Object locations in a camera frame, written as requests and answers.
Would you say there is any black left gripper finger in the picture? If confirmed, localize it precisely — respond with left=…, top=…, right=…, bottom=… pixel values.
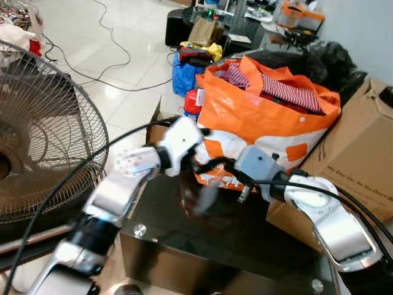
left=200, top=156, right=238, bottom=174

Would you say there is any orange white shopping bag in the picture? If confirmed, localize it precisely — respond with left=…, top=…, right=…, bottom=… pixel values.
left=195, top=54, right=342, bottom=191

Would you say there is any black glass table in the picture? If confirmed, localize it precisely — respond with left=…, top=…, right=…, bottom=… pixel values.
left=120, top=172, right=346, bottom=295

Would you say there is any small brown cardboard flap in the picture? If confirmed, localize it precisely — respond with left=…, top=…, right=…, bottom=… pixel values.
left=147, top=98, right=185, bottom=146

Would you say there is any red bottle with white label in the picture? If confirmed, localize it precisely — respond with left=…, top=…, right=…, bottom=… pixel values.
left=183, top=88, right=205, bottom=117

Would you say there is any blue plastic bag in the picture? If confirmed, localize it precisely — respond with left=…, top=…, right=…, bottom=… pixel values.
left=172, top=52, right=204, bottom=98

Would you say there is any red white striped cloth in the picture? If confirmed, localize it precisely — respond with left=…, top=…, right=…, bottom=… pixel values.
left=261, top=73, right=325, bottom=115

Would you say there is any brown cardboard box with print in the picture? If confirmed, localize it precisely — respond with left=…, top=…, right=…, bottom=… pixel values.
left=267, top=77, right=393, bottom=235

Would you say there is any yellow plastic bag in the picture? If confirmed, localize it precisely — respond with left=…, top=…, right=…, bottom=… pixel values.
left=181, top=42, right=223, bottom=63

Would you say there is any brown paper bag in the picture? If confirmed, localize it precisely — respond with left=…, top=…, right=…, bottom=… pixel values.
left=187, top=15, right=225, bottom=47

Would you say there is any dark cluttered desk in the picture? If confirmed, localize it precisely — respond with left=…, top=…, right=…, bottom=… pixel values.
left=220, top=0, right=326, bottom=57

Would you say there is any black speaker box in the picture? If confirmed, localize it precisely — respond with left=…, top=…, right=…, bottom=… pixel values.
left=165, top=7, right=195, bottom=47

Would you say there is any black rubbish bag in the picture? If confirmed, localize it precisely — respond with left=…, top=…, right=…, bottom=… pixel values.
left=246, top=40, right=369, bottom=100

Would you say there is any grey standing fan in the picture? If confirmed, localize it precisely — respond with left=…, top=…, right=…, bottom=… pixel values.
left=0, top=38, right=110, bottom=259

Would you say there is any orange box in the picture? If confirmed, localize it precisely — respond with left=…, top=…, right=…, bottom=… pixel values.
left=279, top=0, right=325, bottom=33

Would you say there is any pile of clothes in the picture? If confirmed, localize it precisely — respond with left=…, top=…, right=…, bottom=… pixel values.
left=0, top=0, right=45, bottom=68

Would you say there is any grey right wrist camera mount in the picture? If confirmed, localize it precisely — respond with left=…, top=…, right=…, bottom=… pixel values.
left=235, top=145, right=285, bottom=186

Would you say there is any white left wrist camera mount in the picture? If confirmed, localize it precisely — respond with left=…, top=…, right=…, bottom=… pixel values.
left=161, top=116, right=205, bottom=178

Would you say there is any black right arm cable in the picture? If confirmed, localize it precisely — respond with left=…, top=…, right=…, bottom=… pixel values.
left=252, top=178, right=393, bottom=259

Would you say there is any black floor cable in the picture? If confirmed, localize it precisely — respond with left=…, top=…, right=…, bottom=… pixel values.
left=42, top=0, right=176, bottom=93

